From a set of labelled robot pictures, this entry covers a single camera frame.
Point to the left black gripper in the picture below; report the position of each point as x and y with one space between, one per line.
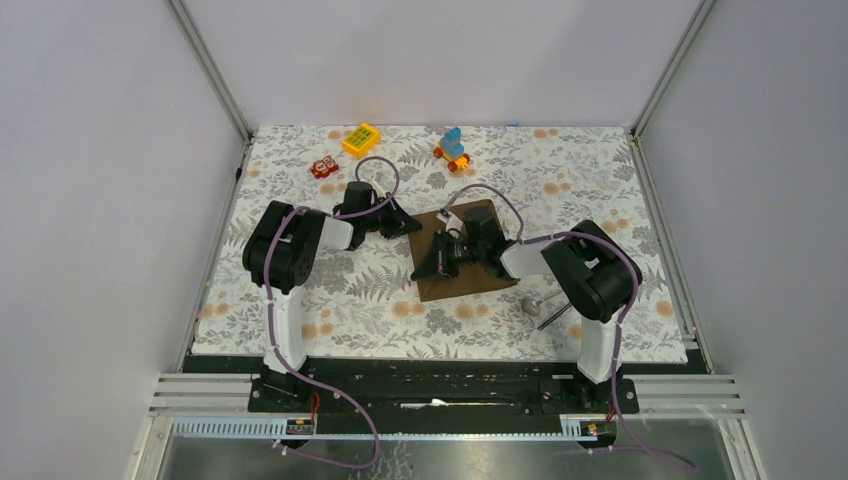
402 222

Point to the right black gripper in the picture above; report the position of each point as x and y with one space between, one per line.
436 265

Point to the brown cloth napkin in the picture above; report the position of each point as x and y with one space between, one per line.
472 279

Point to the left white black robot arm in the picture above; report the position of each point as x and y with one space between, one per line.
281 251

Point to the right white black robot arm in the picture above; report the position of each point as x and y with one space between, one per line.
598 279

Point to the blue orange toy car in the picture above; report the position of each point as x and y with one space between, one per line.
451 149

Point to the yellow toy block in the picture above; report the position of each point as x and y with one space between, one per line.
361 140

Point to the red toy block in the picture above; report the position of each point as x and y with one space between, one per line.
324 167

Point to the metal spoon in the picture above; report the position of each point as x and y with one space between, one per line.
532 306

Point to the floral tablecloth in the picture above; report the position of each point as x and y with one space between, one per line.
542 180

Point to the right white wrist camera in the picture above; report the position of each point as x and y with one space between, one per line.
453 225

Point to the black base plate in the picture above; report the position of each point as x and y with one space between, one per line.
419 396

